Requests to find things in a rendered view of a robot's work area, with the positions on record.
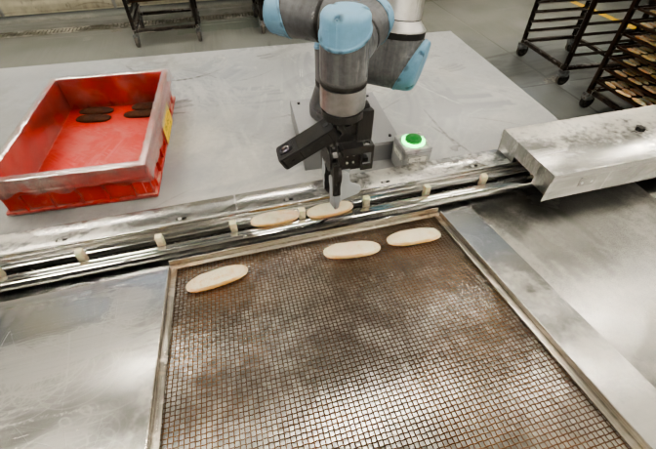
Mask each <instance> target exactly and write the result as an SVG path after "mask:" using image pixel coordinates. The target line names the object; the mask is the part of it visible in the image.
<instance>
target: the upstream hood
mask: <svg viewBox="0 0 656 449"><path fill-rule="evenodd" d="M498 149H499V150H500V151H501V152H502V153H503V154H504V155H505V156H506V157H507V158H508V159H509V160H510V161H511V162H512V163H513V159H514V158H515V159H516V160H517V161H518V162H520V163H521V164H522V165H523V166H524V167H525V168H526V169H527V170H528V171H529V172H530V173H531V174H532V175H533V176H534V178H533V180H532V182H531V183H532V184H533V185H534V186H535V187H536V188H537V189H538V190H539V191H540V192H541V193H542V194H543V195H544V196H543V198H542V199H541V201H544V200H549V199H554V198H558V197H563V196H567V195H572V194H577V193H582V192H587V191H591V190H596V189H601V188H606V187H611V186H615V185H619V184H628V183H633V182H638V181H643V180H647V179H652V178H656V104H654V105H649V106H643V107H637V108H631V109H624V110H618V111H612V112H606V113H601V114H595V115H589V116H582V117H576V118H570V119H564V120H558V121H553V122H547V123H541V124H534V125H528V126H522V127H516V128H510V129H505V130H504V131H503V134H502V138H501V141H500V144H499V146H498Z"/></svg>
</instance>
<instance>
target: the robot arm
mask: <svg viewBox="0 0 656 449"><path fill-rule="evenodd" d="M424 4H425V0H264V5H263V18H264V22H265V25H266V28H267V30H268V31H270V32H271V33H273V34H277V35H279V36H283V37H287V38H289V39H293V38H295V39H300V40H306V41H311V42H314V45H313V48H314V59H315V86H314V90H313V93H312V96H311V99H310V102H309V114H310V116H311V117H312V118H313V119H314V120H315V121H317V123H315V124H313V125H312V126H310V127H309V128H307V129H305V130H304V131H302V132H301V133H299V134H298V135H297V136H295V137H294V138H292V139H290V140H289V141H287V142H285V143H283V144H282V145H280V146H278V147H277V148H276V153H277V158H278V161H279V163H280V164H281V165H282V166H283V167H284V168H285V169H286V170H288V169H290V168H292V167H293V166H295V165H297V164H298V163H300V162H302V161H303V160H305V159H307V158H308V157H310V156H312V155H313V154H314V153H316V152H317V151H319V150H320V156H321V168H322V178H323V185H324V189H325V190H326V191H327V192H328V193H329V194H330V204H331V205H332V206H333V208H334V209H338V208H339V205H340V202H341V201H342V200H343V199H346V198H348V197H351V196H353V195H355V194H357V193H358V192H359V191H360V184H355V183H352V182H351V181H350V180H349V172H350V170H351V169H357V168H360V170H365V169H371V168H372V165H373V156H374V147H375V145H374V144H373V142H372V129H373V120H374V109H373V108H372V107H371V106H370V103H369V102H368V101H367V100H366V89H367V84H371V85H376V86H380V87H385V88H390V89H392V90H401V91H410V90H412V89H413V88H414V87H415V85H416V83H417V82H418V80H419V77H420V75H421V73H422V70H423V68H424V65H425V63H426V60H427V57H428V54H429V51H430V47H431V41H430V40H428V39H425V36H426V28H425V27H424V25H423V24H422V20H421V18H422V13H423V9H424ZM366 143H370V144H367V145H365V144H366ZM368 152H371V160H370V163H366V164H362V162H368V156H367V155H366V153H368Z"/></svg>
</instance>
